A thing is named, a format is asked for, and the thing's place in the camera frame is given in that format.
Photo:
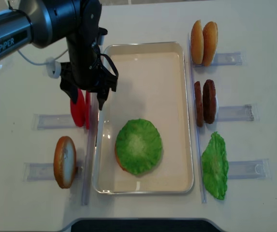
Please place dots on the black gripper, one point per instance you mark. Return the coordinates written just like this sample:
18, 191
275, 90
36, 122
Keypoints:
88, 68

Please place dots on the red tomato slice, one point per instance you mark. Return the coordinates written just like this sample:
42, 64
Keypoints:
78, 110
87, 110

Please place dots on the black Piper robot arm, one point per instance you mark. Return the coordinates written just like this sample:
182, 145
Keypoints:
43, 22

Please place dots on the clear holder for tomato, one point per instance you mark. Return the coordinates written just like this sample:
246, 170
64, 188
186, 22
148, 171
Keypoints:
47, 122

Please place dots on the bottom bun slice under lettuce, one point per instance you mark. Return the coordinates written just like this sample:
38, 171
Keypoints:
118, 161

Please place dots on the green lettuce leaf on bun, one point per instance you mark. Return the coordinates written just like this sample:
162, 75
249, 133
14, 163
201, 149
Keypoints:
139, 146

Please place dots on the brown meat patty left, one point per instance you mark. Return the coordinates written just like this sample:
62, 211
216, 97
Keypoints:
199, 104

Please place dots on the brown meat patty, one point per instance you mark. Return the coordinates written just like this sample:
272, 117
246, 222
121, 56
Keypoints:
199, 104
209, 101

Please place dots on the brown meat patty right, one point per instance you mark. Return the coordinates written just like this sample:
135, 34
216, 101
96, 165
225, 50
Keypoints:
209, 101

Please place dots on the green lettuce leaf upright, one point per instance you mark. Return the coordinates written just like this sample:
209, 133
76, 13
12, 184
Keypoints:
215, 167

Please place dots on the clear holder for patties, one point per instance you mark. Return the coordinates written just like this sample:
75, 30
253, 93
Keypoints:
247, 112

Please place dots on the clear holder for lettuce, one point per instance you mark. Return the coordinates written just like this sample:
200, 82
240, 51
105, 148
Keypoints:
253, 169

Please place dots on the clear long strip left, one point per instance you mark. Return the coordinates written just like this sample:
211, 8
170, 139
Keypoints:
91, 143

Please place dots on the clear long strip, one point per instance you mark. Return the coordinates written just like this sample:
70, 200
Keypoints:
196, 130
91, 143

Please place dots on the white rectangular tray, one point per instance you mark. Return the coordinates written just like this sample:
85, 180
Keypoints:
152, 86

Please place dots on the clear holder for left bun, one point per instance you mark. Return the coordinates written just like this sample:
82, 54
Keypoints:
38, 172

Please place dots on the clear long strip right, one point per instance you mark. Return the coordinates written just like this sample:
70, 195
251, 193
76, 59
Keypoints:
196, 130

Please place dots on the golden bun slice left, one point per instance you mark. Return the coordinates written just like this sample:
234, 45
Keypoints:
197, 43

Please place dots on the golden bun slice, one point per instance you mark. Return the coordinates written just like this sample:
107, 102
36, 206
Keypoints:
210, 34
197, 43

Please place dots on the golden bun slice right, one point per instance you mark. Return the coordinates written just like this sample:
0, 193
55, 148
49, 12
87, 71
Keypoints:
210, 34

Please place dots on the clear holder for buns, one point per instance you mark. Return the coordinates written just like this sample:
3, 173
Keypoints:
228, 59

